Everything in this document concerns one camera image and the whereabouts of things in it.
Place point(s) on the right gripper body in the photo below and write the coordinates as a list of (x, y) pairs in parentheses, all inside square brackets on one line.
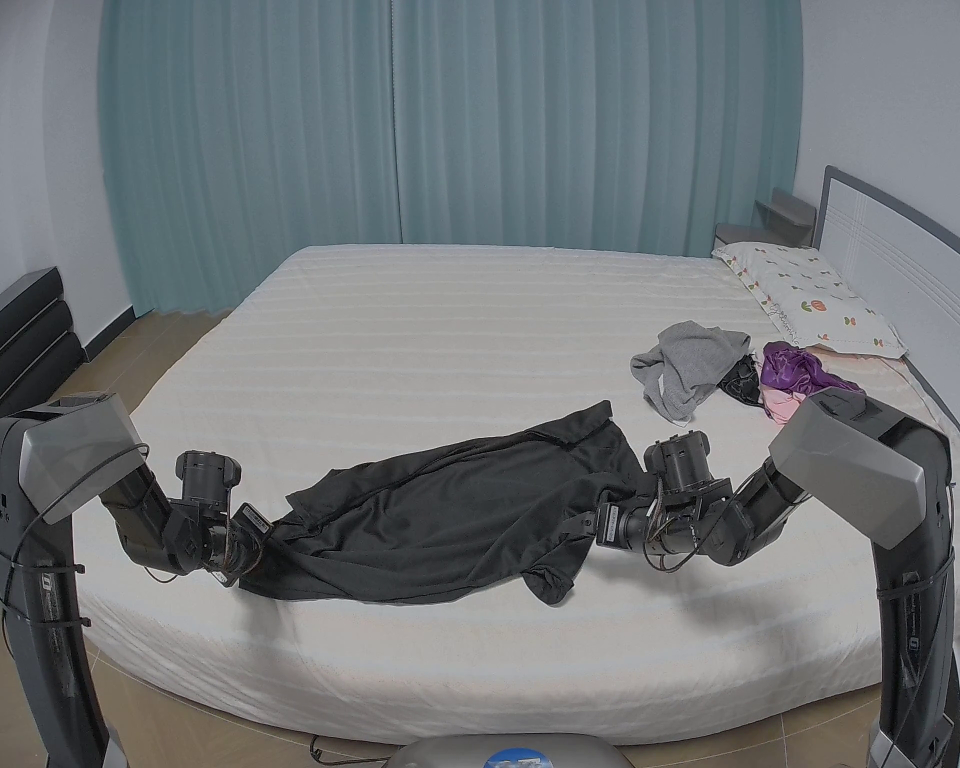
[(634, 529)]

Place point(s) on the grey garment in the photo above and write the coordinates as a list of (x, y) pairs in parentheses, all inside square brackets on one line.
[(690, 360)]

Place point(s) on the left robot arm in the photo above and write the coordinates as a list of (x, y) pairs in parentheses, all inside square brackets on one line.
[(82, 457)]

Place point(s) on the grey bedside table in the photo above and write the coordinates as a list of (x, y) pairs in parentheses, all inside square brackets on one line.
[(739, 234)]

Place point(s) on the white printed pillow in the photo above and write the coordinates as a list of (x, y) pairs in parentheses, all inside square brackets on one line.
[(810, 292)]

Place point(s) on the bed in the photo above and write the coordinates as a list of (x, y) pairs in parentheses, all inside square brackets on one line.
[(412, 337)]

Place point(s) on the black shiny garment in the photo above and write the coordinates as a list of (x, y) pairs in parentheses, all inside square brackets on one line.
[(742, 382)]

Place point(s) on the blue-green curtain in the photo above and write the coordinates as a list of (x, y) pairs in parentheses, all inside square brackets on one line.
[(247, 150), (600, 127)]

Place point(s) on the pink garment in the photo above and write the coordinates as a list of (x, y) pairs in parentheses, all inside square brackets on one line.
[(780, 409)]

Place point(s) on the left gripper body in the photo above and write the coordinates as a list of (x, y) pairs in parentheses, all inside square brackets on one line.
[(240, 551)]

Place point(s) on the black chest of drawers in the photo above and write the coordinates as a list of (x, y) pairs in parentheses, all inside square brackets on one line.
[(34, 337)]

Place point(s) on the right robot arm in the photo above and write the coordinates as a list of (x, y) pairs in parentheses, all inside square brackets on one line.
[(847, 465)]

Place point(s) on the black T-shirt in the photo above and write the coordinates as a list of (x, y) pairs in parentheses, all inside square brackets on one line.
[(450, 517)]

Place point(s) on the purple satin garment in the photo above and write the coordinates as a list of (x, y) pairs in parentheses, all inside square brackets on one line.
[(795, 367)]

